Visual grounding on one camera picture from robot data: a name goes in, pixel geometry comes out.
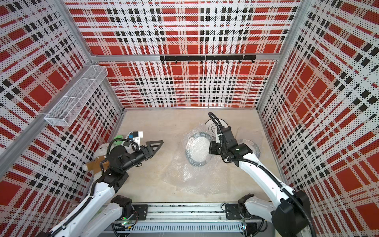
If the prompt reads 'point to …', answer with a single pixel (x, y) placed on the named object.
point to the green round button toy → (118, 142)
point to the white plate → (211, 127)
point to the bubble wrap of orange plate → (214, 177)
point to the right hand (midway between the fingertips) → (212, 146)
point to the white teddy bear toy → (100, 153)
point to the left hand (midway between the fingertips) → (164, 144)
